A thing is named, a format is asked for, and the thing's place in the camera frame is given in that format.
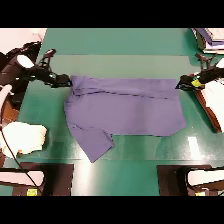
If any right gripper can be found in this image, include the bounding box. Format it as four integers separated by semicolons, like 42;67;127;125
175;74;203;91

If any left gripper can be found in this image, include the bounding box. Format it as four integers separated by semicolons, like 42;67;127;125
49;73;73;89

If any purple T-shirt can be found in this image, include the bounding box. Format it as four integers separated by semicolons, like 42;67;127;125
63;74;187;164

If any white folded garment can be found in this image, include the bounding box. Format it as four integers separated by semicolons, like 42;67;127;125
201;79;224;130
203;27;224;43

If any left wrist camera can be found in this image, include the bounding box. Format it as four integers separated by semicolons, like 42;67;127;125
39;48;57;73

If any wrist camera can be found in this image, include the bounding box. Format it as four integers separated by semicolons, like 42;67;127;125
195;52;215;73
39;48;57;73

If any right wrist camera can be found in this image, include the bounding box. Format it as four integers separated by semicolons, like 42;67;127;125
195;52;215;73

